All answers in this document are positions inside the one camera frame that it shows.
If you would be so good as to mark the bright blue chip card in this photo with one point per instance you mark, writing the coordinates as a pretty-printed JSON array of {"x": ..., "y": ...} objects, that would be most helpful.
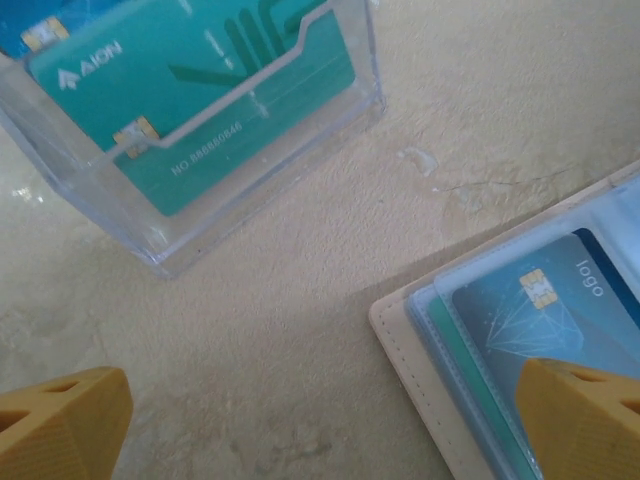
[{"x": 15, "y": 20}]

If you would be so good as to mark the teal AION chip card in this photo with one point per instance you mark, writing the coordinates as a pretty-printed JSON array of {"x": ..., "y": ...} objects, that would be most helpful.
[
  {"x": 470, "y": 375},
  {"x": 200, "y": 100}
]

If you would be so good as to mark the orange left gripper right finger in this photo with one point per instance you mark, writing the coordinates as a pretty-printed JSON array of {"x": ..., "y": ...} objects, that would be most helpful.
[{"x": 585, "y": 430}]

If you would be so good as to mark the grey-blue diamond logo card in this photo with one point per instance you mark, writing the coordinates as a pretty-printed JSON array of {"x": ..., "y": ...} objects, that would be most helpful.
[{"x": 550, "y": 310}]

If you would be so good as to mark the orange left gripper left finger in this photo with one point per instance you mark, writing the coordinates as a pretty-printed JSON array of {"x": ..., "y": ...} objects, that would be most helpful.
[{"x": 60, "y": 430}]

